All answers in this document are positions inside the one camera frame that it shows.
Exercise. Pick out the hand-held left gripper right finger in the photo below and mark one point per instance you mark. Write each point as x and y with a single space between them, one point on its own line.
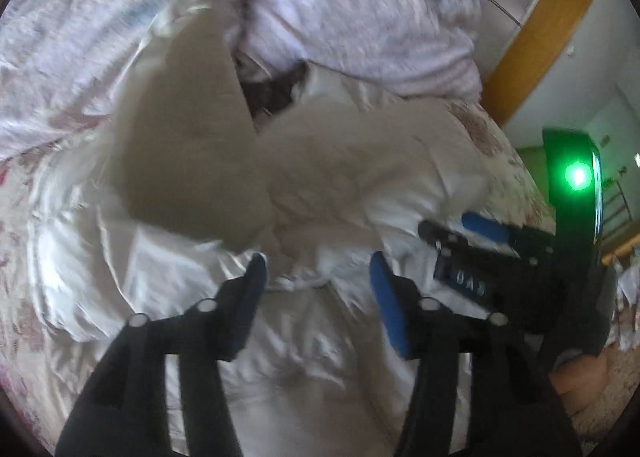
387 302

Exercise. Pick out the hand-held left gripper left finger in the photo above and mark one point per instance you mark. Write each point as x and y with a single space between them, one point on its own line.
252 297

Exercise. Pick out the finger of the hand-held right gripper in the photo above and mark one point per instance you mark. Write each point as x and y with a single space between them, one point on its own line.
437 233
482 226

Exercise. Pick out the cream padded jacket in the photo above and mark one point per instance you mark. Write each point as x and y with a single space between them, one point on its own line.
200 162

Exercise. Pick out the person's right forearm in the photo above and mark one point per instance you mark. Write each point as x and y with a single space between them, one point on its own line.
580 382

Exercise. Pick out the lavender quilt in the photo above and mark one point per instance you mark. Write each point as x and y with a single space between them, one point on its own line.
350 12

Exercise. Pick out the floral bed sheet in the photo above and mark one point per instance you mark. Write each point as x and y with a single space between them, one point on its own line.
15 262

